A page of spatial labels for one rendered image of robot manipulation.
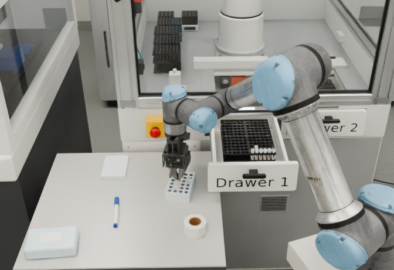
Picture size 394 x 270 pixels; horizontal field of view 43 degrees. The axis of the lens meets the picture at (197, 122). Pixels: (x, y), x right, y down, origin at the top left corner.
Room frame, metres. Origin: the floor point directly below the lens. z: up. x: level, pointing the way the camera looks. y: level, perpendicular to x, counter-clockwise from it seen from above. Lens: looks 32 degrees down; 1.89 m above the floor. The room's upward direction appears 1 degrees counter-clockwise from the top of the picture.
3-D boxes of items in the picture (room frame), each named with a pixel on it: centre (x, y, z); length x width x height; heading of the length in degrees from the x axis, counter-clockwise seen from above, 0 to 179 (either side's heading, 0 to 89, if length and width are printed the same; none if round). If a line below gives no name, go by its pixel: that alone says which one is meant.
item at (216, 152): (1.51, -0.18, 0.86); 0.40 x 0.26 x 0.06; 0
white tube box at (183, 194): (1.37, 0.06, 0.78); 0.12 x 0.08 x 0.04; 170
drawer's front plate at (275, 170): (1.30, -0.18, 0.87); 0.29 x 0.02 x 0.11; 90
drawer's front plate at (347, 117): (1.62, -0.49, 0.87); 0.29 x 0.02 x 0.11; 90
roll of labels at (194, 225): (1.17, 0.01, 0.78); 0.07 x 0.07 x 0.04
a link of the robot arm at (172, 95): (1.36, 0.07, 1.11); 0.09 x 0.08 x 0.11; 43
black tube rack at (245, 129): (1.50, -0.18, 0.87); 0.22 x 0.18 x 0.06; 0
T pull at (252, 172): (1.27, -0.18, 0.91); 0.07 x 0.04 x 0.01; 90
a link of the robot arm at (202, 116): (1.30, -0.01, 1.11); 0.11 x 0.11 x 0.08; 43
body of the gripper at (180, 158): (1.35, 0.07, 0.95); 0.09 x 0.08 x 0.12; 170
